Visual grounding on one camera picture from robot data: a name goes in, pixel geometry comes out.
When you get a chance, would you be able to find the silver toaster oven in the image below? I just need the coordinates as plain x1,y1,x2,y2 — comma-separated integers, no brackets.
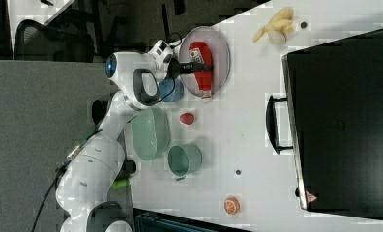
281,28,383,220

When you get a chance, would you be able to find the green perforated colander bowl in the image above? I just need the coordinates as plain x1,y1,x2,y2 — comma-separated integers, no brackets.
131,107,170,161

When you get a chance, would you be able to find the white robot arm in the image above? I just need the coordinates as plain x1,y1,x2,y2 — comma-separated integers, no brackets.
55,40,214,232

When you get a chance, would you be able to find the green cup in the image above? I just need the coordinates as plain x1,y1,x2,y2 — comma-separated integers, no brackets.
167,144,202,178

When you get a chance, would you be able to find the black office chair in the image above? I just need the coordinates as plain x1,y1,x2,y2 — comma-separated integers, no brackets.
14,19,95,63

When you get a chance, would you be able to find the red plush tomato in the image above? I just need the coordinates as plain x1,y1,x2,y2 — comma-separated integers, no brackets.
180,113,194,125

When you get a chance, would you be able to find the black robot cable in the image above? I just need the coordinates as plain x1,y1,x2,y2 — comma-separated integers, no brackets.
30,129,103,232

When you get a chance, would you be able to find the green marker pen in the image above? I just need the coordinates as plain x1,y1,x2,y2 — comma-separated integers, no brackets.
112,179,131,189

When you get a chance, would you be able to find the red plush ketchup bottle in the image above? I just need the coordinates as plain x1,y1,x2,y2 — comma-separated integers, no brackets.
189,42,213,102

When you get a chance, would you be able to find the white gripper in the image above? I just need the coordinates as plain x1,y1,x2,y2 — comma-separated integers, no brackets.
148,40,213,81

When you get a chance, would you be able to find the plush peeled banana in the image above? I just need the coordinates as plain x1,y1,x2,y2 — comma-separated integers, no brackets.
252,7,294,45

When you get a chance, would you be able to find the blue cup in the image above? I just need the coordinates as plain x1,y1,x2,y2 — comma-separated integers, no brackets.
159,79,184,102

